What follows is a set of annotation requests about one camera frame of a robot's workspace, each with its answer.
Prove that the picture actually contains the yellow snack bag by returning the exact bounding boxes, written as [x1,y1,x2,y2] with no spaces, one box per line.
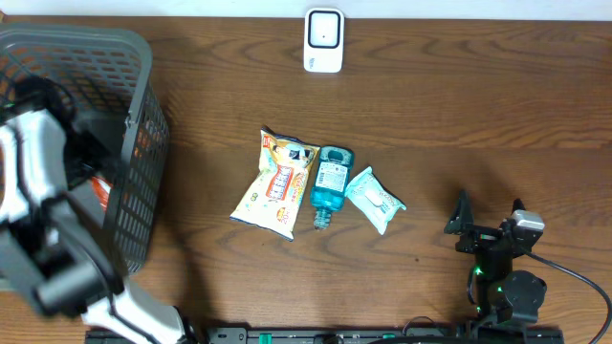
[230,128,320,241]

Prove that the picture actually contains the light green wet wipes pack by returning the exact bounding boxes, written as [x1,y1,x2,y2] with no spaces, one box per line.
[345,166,406,235]

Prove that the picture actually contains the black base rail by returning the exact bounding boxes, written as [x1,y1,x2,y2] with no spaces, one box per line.
[85,325,566,344]

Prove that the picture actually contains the black right camera cable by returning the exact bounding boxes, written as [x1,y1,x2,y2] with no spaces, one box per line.
[525,251,612,344]

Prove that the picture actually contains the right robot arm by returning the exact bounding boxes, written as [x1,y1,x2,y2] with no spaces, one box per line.
[444,190,547,327]

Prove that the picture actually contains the grey plastic shopping basket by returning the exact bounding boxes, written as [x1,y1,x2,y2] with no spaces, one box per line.
[1,23,169,273]

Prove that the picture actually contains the orange snack bar wrapper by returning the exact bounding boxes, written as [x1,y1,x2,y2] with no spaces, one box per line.
[91,176,113,211]

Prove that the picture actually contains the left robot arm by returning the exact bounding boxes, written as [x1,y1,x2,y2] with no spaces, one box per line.
[1,76,200,343]

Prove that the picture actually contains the blue mouthwash bottle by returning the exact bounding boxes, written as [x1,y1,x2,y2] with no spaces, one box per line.
[310,145,355,230]

